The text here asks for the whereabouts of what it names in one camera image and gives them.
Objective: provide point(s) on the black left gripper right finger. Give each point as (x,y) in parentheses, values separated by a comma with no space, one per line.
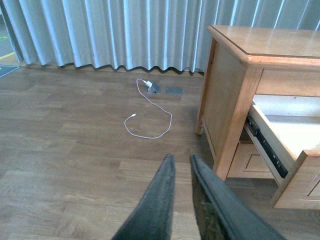
(220,213)

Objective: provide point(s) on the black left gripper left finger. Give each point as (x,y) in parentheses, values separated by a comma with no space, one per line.
(153,216)

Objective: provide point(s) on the wooden drawer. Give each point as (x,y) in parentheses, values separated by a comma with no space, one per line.
(289,143)
(248,163)

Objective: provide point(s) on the light wooden nightstand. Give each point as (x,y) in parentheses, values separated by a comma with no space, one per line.
(245,61)

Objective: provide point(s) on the closed metal floor socket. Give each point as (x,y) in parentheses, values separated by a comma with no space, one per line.
(174,91)

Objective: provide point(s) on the open metal floor socket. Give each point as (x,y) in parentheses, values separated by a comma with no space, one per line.
(154,89)

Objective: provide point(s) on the white plug adapter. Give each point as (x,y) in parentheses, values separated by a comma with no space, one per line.
(148,84)

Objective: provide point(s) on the light blue pleated curtain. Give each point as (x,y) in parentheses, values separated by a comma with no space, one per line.
(139,33)

